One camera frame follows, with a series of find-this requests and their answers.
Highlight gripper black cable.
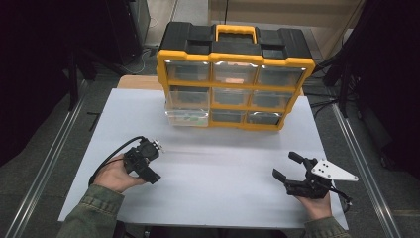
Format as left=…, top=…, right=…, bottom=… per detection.
left=330, top=186, right=354, bottom=213
left=88, top=135, right=147, bottom=186

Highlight black stand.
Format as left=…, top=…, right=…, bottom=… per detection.
left=323, top=54, right=362, bottom=119
left=66, top=46, right=97, bottom=112

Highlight aluminium floor rail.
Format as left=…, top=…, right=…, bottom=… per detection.
left=331, top=103, right=402, bottom=238
left=4, top=95, right=85, bottom=238

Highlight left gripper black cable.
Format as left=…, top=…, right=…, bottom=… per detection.
left=88, top=135, right=147, bottom=186

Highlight black computer tower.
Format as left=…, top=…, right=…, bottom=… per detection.
left=108, top=0, right=152, bottom=65

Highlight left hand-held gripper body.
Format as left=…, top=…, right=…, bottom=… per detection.
left=123, top=137, right=165, bottom=177

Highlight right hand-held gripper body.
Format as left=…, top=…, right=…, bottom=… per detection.
left=284, top=158, right=360, bottom=200

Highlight yellow black organizer cabinet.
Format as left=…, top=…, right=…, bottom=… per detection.
left=156, top=21, right=316, bottom=132

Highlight white floor cable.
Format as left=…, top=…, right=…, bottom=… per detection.
left=130, top=48, right=152, bottom=75

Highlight black floor cables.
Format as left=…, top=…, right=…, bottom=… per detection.
left=309, top=56, right=341, bottom=115

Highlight person's right hand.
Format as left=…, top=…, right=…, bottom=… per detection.
left=293, top=192, right=333, bottom=222

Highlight black hex key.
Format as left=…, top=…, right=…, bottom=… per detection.
left=86, top=111, right=101, bottom=133

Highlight white table board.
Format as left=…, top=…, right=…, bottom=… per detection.
left=57, top=87, right=350, bottom=231

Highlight person's left hand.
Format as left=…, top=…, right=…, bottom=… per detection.
left=92, top=153, right=148, bottom=194

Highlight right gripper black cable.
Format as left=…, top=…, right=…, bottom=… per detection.
left=330, top=186, right=354, bottom=213

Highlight set of small clear bins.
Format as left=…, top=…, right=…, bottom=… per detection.
left=165, top=59, right=307, bottom=126

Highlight large clear plastic drawer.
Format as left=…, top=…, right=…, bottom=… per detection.
left=164, top=108, right=210, bottom=128

